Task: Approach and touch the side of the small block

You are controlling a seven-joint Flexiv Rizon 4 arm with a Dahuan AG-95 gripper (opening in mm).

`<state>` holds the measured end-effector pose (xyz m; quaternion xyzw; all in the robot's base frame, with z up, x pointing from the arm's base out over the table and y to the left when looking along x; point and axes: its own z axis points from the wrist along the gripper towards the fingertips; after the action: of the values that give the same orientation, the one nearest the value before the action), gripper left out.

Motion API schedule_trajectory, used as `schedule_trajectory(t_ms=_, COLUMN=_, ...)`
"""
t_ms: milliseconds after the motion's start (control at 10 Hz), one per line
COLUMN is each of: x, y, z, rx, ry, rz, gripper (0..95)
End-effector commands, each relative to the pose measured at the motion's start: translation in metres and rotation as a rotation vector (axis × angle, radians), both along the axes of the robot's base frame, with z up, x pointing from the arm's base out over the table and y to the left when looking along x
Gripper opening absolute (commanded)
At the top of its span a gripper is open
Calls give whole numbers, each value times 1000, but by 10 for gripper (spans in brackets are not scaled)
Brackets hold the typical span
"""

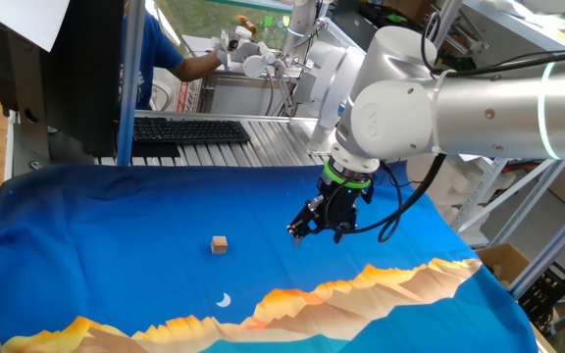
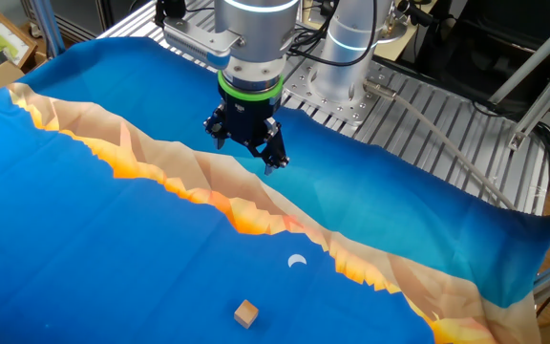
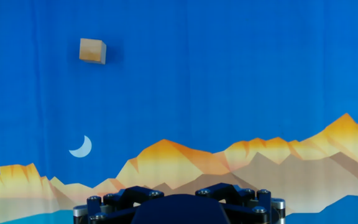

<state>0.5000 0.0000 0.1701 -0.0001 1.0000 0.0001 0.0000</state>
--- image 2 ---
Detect blue mountain print cloth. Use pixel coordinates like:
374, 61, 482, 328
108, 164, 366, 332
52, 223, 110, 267
0, 35, 550, 344

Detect black side panel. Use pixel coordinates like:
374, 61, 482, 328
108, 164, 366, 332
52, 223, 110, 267
19, 0, 159, 45

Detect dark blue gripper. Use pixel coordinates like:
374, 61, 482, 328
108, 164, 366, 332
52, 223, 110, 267
202, 90, 291, 177

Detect beige board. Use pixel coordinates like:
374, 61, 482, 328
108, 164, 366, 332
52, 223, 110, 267
374, 0, 441, 61

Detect black equipment box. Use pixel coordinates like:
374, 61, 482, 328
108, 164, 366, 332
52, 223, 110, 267
412, 0, 550, 120

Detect green flange ring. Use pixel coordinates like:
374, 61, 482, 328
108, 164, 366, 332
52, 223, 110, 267
217, 70, 286, 103

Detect wooden picture frame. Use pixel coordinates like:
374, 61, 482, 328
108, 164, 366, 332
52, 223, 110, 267
0, 11, 38, 82

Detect thick black camera cable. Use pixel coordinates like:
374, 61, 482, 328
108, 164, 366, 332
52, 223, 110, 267
153, 0, 217, 29

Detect small wooden block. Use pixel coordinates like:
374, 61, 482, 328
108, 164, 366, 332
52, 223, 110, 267
233, 299, 260, 330

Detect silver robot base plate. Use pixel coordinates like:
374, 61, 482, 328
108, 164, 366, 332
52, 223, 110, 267
282, 59, 398, 126

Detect silver camera mount bracket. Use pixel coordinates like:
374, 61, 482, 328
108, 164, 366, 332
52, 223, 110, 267
162, 17, 246, 54

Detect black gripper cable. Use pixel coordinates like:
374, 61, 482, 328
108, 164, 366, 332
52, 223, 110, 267
287, 0, 379, 68
287, 0, 338, 54

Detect grey base cable hose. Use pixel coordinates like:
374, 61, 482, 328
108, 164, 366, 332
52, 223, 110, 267
363, 78, 518, 211

